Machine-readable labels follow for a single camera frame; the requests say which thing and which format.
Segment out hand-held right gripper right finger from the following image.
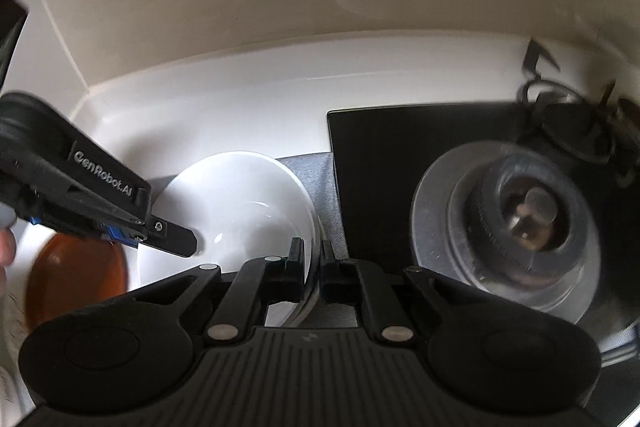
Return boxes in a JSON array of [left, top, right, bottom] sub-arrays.
[[320, 239, 453, 344]]

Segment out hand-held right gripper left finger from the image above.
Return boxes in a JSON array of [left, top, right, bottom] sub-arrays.
[[145, 237, 307, 344]]

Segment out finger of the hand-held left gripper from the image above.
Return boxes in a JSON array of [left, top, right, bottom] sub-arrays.
[[102, 216, 197, 259]]

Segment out large white floral plate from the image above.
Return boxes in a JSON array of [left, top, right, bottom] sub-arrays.
[[136, 150, 316, 329]]

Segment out person's left hand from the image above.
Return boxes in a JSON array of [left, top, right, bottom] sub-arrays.
[[0, 227, 17, 289]]

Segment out grey counter mat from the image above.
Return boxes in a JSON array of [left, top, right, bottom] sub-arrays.
[[276, 151, 362, 329]]

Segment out brown round plate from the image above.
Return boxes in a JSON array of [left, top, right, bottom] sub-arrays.
[[25, 231, 132, 331]]

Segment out black glass gas stove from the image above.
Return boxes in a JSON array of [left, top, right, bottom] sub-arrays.
[[326, 101, 640, 354]]

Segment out round gas burner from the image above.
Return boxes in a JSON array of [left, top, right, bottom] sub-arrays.
[[409, 140, 602, 326]]

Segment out black pan support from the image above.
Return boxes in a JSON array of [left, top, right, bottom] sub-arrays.
[[517, 38, 623, 168]]

